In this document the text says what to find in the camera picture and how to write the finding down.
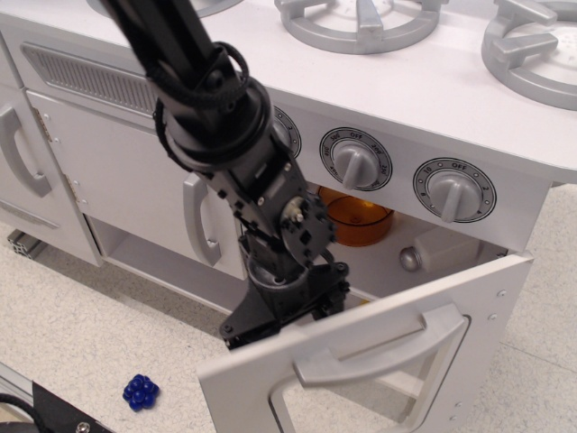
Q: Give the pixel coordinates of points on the white cabinet door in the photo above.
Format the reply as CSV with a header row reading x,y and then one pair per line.
x,y
35,196
131,192

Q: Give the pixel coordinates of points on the blue toy grape bunch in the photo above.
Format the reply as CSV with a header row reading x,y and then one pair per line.
x,y
141,393

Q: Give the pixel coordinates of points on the silver oven door handle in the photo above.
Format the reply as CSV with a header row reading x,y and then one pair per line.
x,y
323,368

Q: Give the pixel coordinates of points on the white left cabinet door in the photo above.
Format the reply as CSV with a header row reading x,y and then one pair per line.
x,y
35,196

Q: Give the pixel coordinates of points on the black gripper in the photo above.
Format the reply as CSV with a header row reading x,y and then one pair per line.
x,y
270,304

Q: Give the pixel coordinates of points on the white toy salt shaker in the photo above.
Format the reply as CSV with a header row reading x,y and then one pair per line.
x,y
438,249

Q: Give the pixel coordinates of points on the right silver stove burner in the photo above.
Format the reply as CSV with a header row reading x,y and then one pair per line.
x,y
530,47

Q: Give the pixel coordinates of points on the middle grey stove knob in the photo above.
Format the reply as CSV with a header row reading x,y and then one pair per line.
x,y
356,159

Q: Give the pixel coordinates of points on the left grey stove knob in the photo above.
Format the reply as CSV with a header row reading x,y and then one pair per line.
x,y
287,131

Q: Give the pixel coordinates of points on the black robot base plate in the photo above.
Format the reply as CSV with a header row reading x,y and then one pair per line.
x,y
61,416

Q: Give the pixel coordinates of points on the silver vent grille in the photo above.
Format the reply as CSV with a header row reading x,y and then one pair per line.
x,y
91,79

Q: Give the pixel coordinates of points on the aluminium frame rail left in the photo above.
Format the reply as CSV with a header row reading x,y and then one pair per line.
x,y
25,245

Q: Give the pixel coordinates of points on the right grey stove knob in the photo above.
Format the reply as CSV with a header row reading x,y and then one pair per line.
x,y
455,191

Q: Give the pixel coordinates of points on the white toy oven door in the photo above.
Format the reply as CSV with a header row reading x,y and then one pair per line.
x,y
244,390

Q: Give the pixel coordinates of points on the grey stove knob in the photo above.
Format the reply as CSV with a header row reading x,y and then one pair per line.
x,y
455,191
287,131
356,159

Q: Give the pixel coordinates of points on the silver cabinet door handle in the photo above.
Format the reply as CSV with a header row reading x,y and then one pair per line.
x,y
194,191

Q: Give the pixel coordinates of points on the middle silver stove burner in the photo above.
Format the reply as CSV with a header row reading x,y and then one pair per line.
x,y
369,36

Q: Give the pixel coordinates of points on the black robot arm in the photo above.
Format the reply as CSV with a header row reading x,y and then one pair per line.
x,y
215,120

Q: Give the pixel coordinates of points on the white toy kitchen unit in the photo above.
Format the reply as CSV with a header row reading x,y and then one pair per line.
x,y
434,99

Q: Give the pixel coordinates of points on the silver left door handle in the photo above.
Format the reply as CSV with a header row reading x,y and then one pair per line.
x,y
37,183

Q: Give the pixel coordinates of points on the orange transparent toy cup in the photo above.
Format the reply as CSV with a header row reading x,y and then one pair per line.
x,y
358,222

